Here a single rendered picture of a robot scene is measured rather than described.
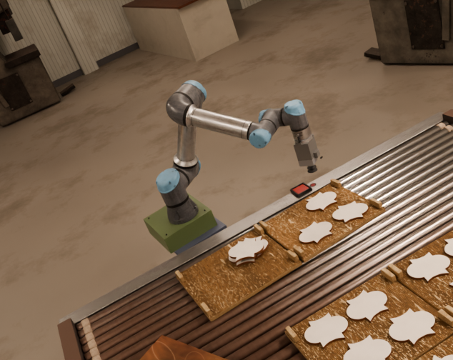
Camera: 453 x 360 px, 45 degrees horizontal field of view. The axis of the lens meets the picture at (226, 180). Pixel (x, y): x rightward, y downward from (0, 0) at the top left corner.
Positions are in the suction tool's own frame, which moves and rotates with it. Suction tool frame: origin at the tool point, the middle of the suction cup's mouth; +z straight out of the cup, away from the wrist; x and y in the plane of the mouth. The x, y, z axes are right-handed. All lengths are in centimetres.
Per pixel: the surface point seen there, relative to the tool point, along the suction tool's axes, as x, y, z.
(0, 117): 677, 373, 91
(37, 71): 620, 438, 48
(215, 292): 27, -57, 17
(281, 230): 12.3, -19.3, 16.8
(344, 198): -9.3, 2.3, 16.8
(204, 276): 36, -49, 17
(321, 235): -7.0, -24.0, 15.7
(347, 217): -14.7, -12.5, 15.7
